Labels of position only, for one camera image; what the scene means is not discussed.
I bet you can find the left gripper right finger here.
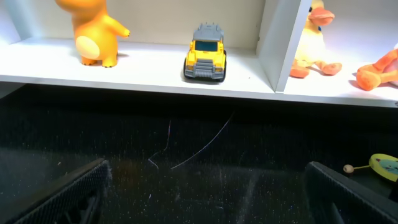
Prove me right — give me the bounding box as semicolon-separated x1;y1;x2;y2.
304;161;398;224

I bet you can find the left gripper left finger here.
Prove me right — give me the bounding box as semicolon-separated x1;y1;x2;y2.
0;157;113;224

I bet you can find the yellow wooden rattle drum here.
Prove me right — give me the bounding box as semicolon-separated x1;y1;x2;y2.
343;153;398;183

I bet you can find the yellow rubber duck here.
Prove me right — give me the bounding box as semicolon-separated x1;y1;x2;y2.
55;0;131;68

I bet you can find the grey and yellow toy truck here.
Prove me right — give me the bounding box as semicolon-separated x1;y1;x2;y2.
183;22;227;83

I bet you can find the white plush duck yellow hat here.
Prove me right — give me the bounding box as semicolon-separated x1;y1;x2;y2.
356;42;398;91

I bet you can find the white shelf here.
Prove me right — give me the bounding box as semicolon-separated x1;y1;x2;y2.
0;0;398;109

